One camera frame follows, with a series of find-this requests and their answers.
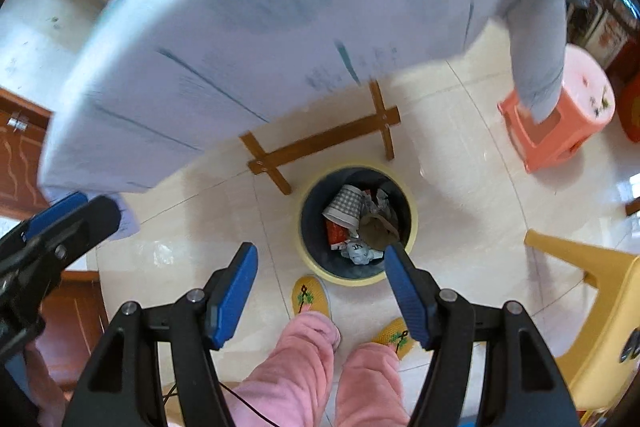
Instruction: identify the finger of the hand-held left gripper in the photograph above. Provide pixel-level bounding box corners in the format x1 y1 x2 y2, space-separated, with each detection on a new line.
0 191 89 253
0 195 122 308

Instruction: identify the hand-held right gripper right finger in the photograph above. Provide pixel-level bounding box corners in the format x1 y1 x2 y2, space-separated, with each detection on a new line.
384 243 583 427

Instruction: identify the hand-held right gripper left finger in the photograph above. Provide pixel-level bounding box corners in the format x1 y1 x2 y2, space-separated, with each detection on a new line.
62 242 258 427

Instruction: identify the white paper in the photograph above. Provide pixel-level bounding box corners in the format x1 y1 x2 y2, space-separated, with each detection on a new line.
340 239 386 265

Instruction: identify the brown paper bowl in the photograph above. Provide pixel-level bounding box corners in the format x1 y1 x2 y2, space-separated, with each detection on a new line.
357 212 401 250

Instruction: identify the red snack packet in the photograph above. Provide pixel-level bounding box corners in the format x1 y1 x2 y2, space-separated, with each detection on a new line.
325 219 358 250

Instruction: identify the foil wrapper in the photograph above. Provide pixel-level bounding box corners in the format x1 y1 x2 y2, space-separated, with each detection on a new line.
362 188 398 228

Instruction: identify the checked paper cup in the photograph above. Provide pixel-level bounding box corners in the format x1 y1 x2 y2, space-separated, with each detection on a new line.
321 185 365 230

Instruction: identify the black bin with yellow rim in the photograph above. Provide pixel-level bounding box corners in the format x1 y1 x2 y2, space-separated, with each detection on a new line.
298 164 419 288

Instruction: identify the yellow embroidered slipper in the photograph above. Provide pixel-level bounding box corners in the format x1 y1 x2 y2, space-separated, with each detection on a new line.
291 275 333 323
372 318 416 360

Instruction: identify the wooden door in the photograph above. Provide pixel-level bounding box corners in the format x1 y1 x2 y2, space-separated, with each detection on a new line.
0 88 54 220

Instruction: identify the person's left leg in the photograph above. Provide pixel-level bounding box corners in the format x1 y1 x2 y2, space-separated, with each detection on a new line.
225 312 341 427

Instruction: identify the wooden table base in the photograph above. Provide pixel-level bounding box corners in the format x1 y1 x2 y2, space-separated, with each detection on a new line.
239 79 402 196

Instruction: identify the yellow plastic chair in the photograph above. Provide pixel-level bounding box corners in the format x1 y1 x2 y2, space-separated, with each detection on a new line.
524 229 640 414

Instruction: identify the pink plastic stool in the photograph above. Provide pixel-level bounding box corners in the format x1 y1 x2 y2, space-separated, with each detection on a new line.
497 44 617 174

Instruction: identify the printed cardboard box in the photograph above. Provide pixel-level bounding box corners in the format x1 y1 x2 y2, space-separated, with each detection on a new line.
580 7 630 68

